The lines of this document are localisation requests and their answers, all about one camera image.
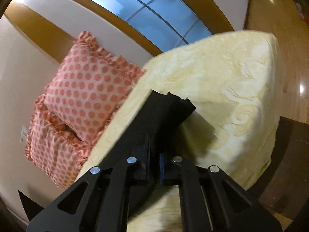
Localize white wall socket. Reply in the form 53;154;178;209
20;125;29;142

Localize black pants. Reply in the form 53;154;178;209
98;89;196;221

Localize polka dot pillow near nightstand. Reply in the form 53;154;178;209
25;94;91;189

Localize wooden headboard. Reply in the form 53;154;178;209
4;2;76;63

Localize black television screen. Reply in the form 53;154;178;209
18;190;44;221

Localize window with blue glass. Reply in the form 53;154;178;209
37;0;235;56

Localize yellow patterned bedspread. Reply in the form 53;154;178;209
88;31;280;231

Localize polka dot pillow near window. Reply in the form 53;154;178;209
44;31;145;144

